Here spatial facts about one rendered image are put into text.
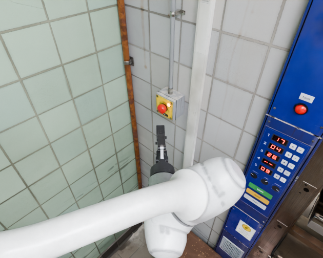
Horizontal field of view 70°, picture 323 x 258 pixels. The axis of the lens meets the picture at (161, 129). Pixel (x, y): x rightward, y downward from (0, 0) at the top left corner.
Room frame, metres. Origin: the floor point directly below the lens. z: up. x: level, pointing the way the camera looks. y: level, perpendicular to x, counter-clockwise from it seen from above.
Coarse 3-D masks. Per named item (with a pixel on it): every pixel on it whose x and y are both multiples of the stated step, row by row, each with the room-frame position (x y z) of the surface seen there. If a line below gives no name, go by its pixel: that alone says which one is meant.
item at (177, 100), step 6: (162, 90) 0.82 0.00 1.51; (174, 90) 0.82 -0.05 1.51; (156, 96) 0.79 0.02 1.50; (162, 96) 0.78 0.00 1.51; (168, 96) 0.77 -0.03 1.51; (174, 96) 0.77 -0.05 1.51; (180, 96) 0.77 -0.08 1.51; (156, 102) 0.80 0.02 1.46; (162, 102) 0.77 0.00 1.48; (168, 102) 0.75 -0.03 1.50; (174, 102) 0.74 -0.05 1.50; (180, 102) 0.77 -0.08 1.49; (156, 108) 0.80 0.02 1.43; (168, 108) 0.75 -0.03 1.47; (174, 108) 0.74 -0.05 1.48; (180, 108) 0.77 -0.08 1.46; (162, 114) 0.77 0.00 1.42; (168, 114) 0.75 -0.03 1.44; (174, 114) 0.74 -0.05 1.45; (180, 114) 0.77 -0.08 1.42
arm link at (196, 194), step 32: (224, 160) 0.31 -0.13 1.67; (160, 192) 0.23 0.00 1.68; (192, 192) 0.24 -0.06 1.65; (224, 192) 0.25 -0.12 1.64; (32, 224) 0.17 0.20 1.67; (64, 224) 0.17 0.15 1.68; (96, 224) 0.17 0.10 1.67; (128, 224) 0.18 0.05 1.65; (192, 224) 0.24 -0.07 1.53; (0, 256) 0.12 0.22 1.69; (32, 256) 0.13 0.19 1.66
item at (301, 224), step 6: (300, 216) 0.44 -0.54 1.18; (300, 222) 0.42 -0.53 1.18; (306, 222) 0.42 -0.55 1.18; (294, 228) 0.40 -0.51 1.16; (300, 228) 0.39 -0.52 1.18; (306, 228) 0.39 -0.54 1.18; (300, 234) 0.39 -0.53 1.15; (306, 234) 0.38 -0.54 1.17; (312, 234) 0.37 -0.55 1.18; (318, 234) 0.37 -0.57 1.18; (312, 240) 0.36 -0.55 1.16; (318, 240) 0.35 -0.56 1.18; (318, 246) 0.34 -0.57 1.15
